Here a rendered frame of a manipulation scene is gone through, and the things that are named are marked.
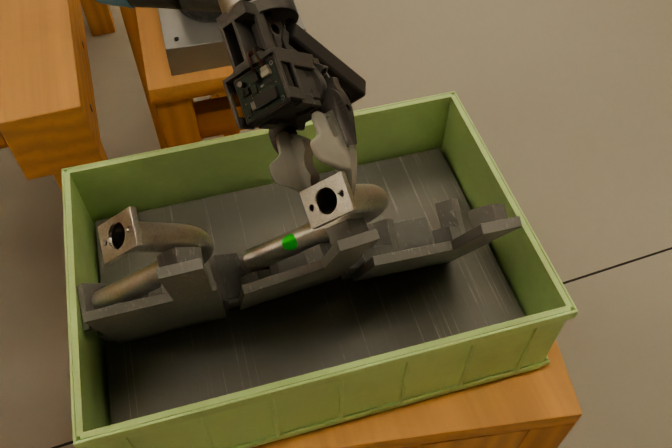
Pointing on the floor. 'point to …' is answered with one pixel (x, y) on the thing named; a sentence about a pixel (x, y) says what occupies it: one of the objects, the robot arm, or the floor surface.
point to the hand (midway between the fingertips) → (336, 196)
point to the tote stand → (466, 417)
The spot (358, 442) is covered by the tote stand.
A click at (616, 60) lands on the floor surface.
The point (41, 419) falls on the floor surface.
